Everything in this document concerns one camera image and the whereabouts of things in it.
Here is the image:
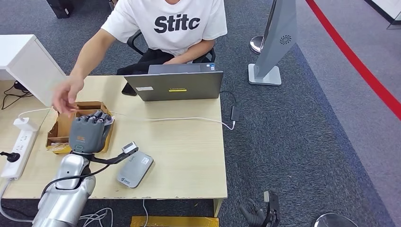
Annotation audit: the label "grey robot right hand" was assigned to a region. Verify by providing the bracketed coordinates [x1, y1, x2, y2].
[239, 199, 268, 227]

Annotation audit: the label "person's right hand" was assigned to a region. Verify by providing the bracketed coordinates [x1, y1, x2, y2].
[52, 76, 85, 118]

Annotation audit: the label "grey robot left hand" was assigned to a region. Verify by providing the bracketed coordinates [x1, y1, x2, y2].
[69, 109, 113, 155]

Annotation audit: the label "person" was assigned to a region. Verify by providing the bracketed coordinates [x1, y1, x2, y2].
[52, 0, 228, 118]

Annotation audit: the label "grey card reader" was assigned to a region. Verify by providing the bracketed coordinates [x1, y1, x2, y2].
[117, 151, 155, 189]

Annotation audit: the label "grey laptop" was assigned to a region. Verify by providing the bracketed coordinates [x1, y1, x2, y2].
[124, 62, 224, 102]

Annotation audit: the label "wooden compartment organizer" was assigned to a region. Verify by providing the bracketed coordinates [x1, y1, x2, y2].
[45, 101, 110, 148]

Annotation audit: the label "light wood desk leg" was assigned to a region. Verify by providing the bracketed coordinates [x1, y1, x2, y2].
[214, 199, 225, 218]

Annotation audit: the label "black office chair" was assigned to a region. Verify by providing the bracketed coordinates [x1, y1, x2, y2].
[127, 29, 217, 64]

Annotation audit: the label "white cabinet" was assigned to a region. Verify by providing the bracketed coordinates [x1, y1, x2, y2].
[0, 34, 67, 108]

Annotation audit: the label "white charger plug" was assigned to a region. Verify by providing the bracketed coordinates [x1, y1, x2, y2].
[13, 117, 40, 132]

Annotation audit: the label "black smartphone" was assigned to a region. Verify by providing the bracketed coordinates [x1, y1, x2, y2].
[121, 82, 138, 96]

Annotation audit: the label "white power strip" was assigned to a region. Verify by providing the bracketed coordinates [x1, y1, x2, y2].
[0, 130, 37, 181]

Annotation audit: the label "yellow box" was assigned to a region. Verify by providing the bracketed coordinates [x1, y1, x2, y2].
[131, 216, 220, 227]

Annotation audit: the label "black power plug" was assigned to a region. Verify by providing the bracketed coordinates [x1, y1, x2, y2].
[0, 151, 21, 163]

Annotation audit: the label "round metal disc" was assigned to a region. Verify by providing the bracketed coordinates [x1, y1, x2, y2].
[314, 213, 359, 227]

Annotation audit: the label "round chrome base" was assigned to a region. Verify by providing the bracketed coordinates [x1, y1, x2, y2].
[250, 35, 265, 54]

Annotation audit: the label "black bag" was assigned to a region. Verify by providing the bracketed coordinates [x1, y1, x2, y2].
[46, 0, 74, 19]

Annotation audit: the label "grey floor stand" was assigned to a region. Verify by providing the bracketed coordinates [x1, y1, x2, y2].
[248, 0, 298, 86]

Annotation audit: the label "red floor tape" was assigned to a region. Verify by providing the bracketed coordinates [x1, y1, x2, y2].
[305, 0, 401, 121]

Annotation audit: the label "black right camera bracket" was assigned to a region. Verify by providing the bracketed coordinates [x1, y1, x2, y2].
[266, 190, 281, 227]

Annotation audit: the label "black camera bracket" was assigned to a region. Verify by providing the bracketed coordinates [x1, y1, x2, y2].
[83, 147, 139, 166]
[266, 190, 281, 227]

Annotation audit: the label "black left camera bracket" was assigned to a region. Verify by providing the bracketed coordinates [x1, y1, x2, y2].
[83, 147, 139, 166]

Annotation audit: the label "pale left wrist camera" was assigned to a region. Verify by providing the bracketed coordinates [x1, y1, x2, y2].
[122, 141, 139, 154]

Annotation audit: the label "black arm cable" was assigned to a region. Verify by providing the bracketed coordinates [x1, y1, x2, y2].
[40, 163, 111, 201]

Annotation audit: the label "black cables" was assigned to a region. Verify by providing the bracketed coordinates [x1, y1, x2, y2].
[0, 80, 34, 111]

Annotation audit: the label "white charger cable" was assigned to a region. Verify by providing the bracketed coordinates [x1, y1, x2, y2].
[17, 108, 236, 131]

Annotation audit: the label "white cable bundle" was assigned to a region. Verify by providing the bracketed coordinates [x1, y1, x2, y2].
[78, 208, 114, 227]

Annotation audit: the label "black adapter with cable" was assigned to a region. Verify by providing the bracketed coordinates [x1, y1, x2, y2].
[219, 90, 241, 122]

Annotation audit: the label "thin white hanging cable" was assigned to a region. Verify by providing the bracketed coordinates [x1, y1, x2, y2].
[142, 200, 150, 227]

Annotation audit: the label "white power strip cord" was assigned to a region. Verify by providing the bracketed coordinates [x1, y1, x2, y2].
[0, 179, 34, 224]

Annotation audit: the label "white panel black frame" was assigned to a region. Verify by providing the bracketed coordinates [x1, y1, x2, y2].
[365, 0, 401, 30]

